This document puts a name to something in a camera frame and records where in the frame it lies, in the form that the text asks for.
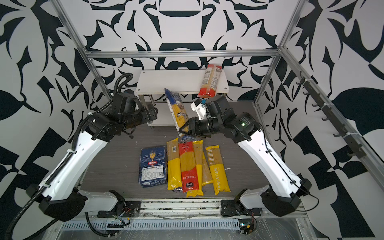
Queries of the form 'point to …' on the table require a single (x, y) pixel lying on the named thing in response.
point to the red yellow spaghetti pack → (190, 176)
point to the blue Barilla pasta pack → (153, 168)
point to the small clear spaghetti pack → (206, 175)
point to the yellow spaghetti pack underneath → (198, 152)
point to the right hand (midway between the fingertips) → (182, 129)
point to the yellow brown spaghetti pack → (174, 179)
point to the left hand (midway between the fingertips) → (147, 109)
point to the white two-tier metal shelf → (154, 82)
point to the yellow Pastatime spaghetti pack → (218, 176)
